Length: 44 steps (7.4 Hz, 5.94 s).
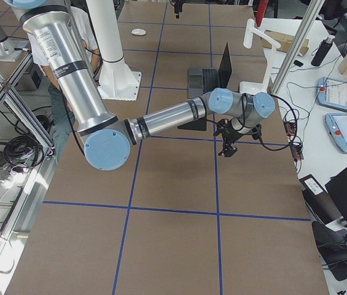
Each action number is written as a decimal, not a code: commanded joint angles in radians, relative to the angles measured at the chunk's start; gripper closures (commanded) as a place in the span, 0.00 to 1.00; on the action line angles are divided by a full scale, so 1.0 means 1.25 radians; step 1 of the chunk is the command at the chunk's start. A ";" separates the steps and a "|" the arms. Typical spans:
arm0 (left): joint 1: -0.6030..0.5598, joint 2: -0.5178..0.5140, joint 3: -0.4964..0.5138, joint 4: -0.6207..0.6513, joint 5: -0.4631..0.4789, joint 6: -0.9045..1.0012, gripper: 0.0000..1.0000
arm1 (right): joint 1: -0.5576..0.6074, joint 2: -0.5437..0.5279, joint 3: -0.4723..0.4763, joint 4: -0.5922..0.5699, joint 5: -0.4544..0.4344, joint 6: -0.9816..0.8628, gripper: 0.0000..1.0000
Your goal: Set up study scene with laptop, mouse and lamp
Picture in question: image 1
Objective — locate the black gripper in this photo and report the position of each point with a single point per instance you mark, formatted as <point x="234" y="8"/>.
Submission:
<point x="231" y="133"/>
<point x="178" y="7"/>

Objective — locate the black mouse pad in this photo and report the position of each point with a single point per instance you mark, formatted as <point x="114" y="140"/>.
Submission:
<point x="197" y="125"/>

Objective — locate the white computer mouse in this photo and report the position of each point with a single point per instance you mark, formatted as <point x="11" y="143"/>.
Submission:
<point x="138" y="32"/>

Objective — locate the grey laptop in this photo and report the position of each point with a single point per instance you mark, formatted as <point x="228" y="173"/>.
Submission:
<point x="204" y="80"/>

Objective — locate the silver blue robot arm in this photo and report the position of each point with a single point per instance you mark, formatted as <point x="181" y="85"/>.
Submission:
<point x="108" y="140"/>

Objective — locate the orange black usb hub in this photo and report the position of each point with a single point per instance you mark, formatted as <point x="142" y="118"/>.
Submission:
<point x="290" y="128"/>

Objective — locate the red cylinder bottle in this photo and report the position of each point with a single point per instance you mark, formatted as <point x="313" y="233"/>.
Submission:
<point x="261" y="9"/>

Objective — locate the small black square puck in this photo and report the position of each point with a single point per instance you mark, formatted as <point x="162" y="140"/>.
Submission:
<point x="298" y="63"/>

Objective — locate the brown cardboard box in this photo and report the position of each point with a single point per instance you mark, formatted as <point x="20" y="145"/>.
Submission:
<point x="286" y="41"/>

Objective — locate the far blue teach pendant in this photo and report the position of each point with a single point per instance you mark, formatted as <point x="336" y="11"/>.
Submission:
<point x="332" y="93"/>

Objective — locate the black water bottle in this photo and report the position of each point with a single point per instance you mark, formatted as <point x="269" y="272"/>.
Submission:
<point x="322" y="51"/>

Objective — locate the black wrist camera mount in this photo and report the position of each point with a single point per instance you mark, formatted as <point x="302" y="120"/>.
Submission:
<point x="257" y="133"/>

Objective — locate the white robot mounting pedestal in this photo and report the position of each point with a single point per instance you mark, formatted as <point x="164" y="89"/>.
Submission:
<point x="116" y="80"/>

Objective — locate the aluminium frame post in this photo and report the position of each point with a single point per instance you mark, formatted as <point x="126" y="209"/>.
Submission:
<point x="301" y="34"/>

